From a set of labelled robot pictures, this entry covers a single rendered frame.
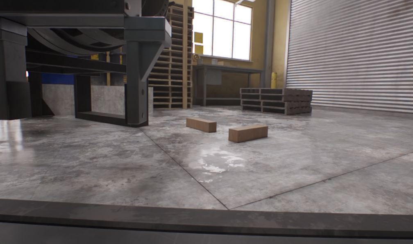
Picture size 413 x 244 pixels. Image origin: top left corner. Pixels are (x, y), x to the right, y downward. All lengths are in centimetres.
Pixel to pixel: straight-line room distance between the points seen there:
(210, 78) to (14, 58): 538
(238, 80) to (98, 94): 457
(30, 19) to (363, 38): 598
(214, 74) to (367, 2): 381
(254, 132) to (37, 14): 163
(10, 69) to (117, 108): 328
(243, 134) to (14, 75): 150
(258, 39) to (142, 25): 738
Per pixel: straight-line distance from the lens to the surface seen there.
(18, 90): 29
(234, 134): 162
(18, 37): 30
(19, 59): 30
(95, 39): 104
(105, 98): 353
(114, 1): 22
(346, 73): 606
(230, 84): 670
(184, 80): 446
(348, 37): 622
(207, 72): 555
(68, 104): 355
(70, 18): 25
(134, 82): 21
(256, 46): 747
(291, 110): 416
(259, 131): 181
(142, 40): 21
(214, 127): 199
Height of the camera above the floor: 39
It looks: 7 degrees down
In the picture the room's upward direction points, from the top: 2 degrees clockwise
